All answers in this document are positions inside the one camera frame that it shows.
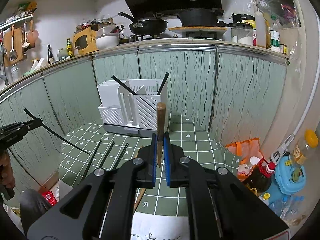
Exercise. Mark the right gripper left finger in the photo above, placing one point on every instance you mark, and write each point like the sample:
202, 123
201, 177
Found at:
101, 206

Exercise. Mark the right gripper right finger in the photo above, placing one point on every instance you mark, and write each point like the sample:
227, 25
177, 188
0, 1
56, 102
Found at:
219, 205

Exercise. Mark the wooden chopstick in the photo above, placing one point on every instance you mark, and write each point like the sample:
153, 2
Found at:
161, 114
139, 198

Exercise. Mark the person left hand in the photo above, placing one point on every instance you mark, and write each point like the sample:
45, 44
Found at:
7, 177

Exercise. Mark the red cap dark bottle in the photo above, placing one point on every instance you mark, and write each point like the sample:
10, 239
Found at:
259, 180

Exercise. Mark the metal perforated utensil cup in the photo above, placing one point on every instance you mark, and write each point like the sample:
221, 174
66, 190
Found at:
15, 72

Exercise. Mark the orange plastic bag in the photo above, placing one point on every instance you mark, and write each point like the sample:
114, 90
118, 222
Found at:
249, 155

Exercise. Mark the blue plastic toy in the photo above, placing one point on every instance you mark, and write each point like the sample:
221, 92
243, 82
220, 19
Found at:
287, 180

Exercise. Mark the dark soy sauce bottle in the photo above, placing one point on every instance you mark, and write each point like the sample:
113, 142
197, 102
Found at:
50, 56

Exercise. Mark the green glass bottle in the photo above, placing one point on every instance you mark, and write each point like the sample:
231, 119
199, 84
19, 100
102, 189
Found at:
69, 47

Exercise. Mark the yellow lid plastic jar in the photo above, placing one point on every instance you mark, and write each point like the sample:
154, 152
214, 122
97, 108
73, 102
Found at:
304, 148

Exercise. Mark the white grey utensil holder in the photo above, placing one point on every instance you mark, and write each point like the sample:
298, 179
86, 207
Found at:
126, 114

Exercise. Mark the yellow microwave oven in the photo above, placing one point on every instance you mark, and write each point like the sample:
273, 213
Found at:
84, 40

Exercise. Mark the white rice cooker pot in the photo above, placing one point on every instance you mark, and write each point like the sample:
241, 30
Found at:
107, 37

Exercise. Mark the glass sugar jar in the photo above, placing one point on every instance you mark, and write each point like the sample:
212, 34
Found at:
242, 33

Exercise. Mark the black frying pan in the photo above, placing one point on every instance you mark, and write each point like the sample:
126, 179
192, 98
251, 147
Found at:
146, 26

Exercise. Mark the green label jar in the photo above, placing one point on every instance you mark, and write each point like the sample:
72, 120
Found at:
275, 41

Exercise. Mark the wooden cutting board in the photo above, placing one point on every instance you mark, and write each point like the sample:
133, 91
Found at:
186, 29

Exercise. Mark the white squeeze bottle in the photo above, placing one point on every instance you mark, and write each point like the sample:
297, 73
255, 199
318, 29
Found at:
260, 29

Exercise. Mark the black cooking pot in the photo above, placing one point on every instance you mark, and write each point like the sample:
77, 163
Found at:
199, 17

